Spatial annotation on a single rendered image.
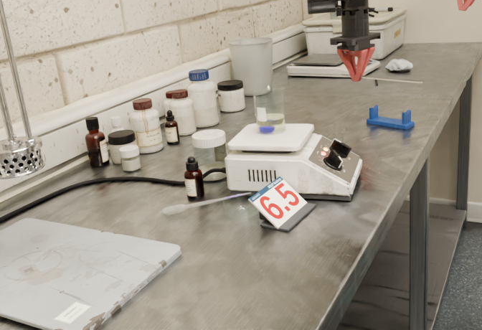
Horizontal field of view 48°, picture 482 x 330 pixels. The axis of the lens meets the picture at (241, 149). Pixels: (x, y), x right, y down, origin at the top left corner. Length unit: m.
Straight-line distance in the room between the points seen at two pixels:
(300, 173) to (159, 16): 0.74
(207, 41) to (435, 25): 1.01
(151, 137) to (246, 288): 0.57
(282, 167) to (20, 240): 0.40
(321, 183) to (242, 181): 0.13
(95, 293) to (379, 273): 1.39
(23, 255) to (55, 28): 0.53
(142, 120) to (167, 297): 0.55
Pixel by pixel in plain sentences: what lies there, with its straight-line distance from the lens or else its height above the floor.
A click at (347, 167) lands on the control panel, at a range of 0.88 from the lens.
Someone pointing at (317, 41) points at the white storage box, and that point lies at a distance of 2.02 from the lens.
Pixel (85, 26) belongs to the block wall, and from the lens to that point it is 1.24.
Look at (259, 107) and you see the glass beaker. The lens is 0.88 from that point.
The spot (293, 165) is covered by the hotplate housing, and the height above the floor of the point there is 0.81.
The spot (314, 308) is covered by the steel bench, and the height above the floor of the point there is 0.75.
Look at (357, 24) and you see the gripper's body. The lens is 1.19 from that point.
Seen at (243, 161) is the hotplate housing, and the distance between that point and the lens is 0.86.
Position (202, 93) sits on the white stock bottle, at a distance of 1.27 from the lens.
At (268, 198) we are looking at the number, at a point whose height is 0.78.
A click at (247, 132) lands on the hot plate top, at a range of 0.92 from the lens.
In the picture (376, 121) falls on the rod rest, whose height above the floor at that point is 0.76.
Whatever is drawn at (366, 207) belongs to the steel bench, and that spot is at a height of 0.75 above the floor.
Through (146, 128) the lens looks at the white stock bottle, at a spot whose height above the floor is 0.80.
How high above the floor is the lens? 1.10
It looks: 18 degrees down
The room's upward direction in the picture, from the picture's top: 6 degrees counter-clockwise
